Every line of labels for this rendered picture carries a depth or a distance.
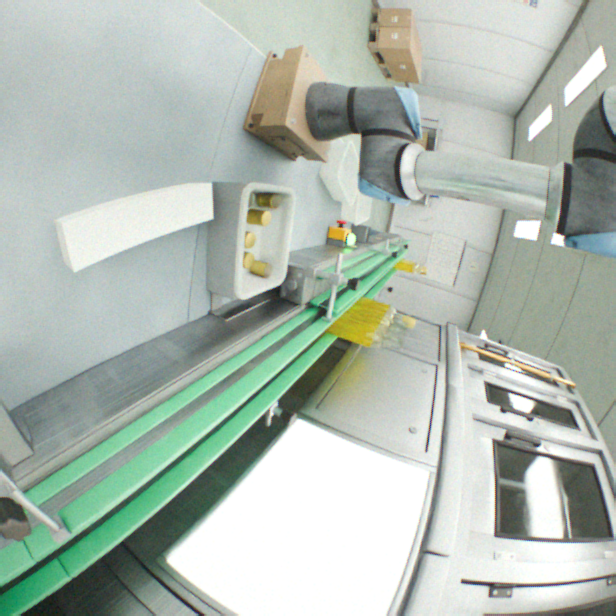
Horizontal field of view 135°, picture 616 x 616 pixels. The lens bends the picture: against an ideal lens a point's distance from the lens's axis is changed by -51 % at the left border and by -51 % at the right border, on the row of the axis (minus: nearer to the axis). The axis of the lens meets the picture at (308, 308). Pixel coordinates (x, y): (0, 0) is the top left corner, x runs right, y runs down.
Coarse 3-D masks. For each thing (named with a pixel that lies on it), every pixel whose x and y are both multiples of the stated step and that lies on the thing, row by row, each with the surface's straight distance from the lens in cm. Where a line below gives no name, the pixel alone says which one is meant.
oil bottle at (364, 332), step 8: (344, 312) 74; (336, 320) 71; (344, 320) 70; (352, 320) 71; (360, 320) 72; (368, 320) 73; (328, 328) 73; (336, 328) 72; (344, 328) 71; (352, 328) 70; (360, 328) 69; (368, 328) 69; (376, 328) 70; (384, 328) 72; (344, 336) 72; (352, 336) 71; (360, 336) 70; (368, 336) 69; (376, 336) 69; (384, 336) 70; (360, 344) 71; (368, 344) 70; (376, 344) 70
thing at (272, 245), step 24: (264, 192) 58; (288, 192) 57; (240, 216) 46; (288, 216) 59; (240, 240) 47; (264, 240) 63; (288, 240) 60; (240, 264) 48; (240, 288) 50; (264, 288) 56
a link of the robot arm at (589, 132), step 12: (600, 96) 46; (612, 96) 45; (588, 108) 49; (600, 108) 45; (612, 108) 44; (588, 120) 47; (600, 120) 45; (612, 120) 43; (576, 132) 49; (588, 132) 46; (600, 132) 45; (612, 132) 44; (576, 144) 48; (588, 144) 46; (600, 144) 45; (612, 144) 45
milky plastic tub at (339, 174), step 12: (336, 144) 94; (348, 144) 91; (336, 156) 90; (348, 156) 101; (324, 168) 89; (336, 168) 87; (348, 168) 107; (324, 180) 91; (336, 180) 86; (348, 180) 108; (336, 192) 96; (348, 192) 105; (348, 204) 99
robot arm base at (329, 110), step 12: (312, 84) 64; (324, 84) 66; (336, 84) 65; (312, 96) 60; (324, 96) 60; (336, 96) 60; (348, 96) 59; (312, 108) 59; (324, 108) 59; (336, 108) 59; (348, 108) 58; (312, 120) 59; (324, 120) 60; (336, 120) 59; (348, 120) 59; (312, 132) 61; (324, 132) 61; (336, 132) 61; (348, 132) 62
